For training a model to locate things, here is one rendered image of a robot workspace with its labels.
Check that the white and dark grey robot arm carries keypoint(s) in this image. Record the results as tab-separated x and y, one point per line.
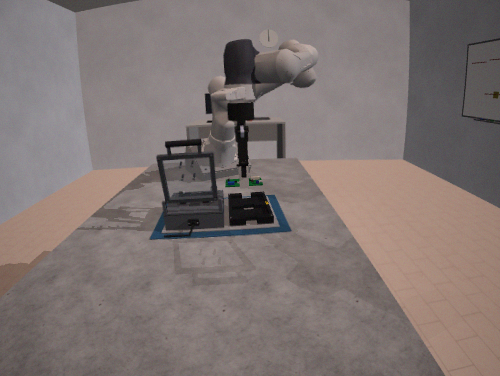
274	68

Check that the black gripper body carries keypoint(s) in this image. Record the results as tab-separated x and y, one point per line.
240	112

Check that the green circuit board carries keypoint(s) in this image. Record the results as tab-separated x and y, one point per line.
253	181

